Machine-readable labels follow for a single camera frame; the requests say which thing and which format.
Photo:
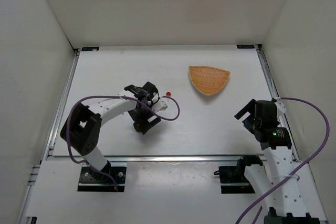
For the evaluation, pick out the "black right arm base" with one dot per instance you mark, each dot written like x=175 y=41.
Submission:
x=232 y=178

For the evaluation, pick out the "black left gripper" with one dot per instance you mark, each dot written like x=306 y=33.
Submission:
x=146 y=122

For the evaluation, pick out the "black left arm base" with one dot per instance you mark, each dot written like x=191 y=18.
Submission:
x=90 y=181

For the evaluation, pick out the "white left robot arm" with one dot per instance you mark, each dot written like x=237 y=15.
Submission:
x=82 y=128

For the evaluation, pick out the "orange woven fruit basket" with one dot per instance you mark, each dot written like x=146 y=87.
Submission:
x=208 y=80

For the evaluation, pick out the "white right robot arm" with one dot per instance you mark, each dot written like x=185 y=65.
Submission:
x=278 y=192

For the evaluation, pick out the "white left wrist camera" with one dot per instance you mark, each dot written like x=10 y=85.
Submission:
x=158 y=105

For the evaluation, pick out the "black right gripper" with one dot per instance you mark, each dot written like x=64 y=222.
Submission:
x=244 y=110

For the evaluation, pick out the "aluminium table edge rail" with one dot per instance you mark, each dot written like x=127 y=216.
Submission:
x=50 y=141

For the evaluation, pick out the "red fake cherry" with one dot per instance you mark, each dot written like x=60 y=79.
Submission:
x=168 y=94

